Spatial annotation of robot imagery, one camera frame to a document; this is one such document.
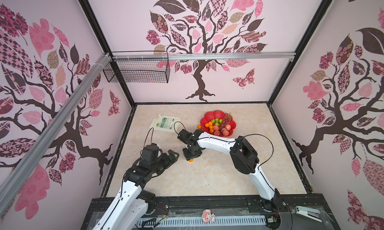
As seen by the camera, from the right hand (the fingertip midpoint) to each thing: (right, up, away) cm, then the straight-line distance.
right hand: (188, 156), depth 90 cm
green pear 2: (+23, +22, +16) cm, 36 cm away
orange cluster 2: (+15, +17, +13) cm, 26 cm away
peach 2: (+19, +14, +7) cm, 25 cm away
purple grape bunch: (+27, +22, +13) cm, 37 cm away
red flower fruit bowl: (+14, +25, +18) cm, 34 cm away
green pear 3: (+20, +19, +13) cm, 31 cm away
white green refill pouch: (-17, +20, +16) cm, 30 cm away
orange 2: (+7, +18, +13) cm, 23 cm away
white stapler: (+61, -22, -20) cm, 68 cm away
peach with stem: (+19, +17, +10) cm, 27 cm away
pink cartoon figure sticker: (+10, -22, -22) cm, 33 cm away
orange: (+13, +19, +13) cm, 26 cm away
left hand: (-6, +1, -13) cm, 15 cm away
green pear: (+18, +21, +16) cm, 32 cm away
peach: (+27, +17, +10) cm, 34 cm away
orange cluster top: (+2, -1, -4) cm, 5 cm away
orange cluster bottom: (+16, +15, +10) cm, 24 cm away
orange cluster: (+16, +20, +15) cm, 29 cm away
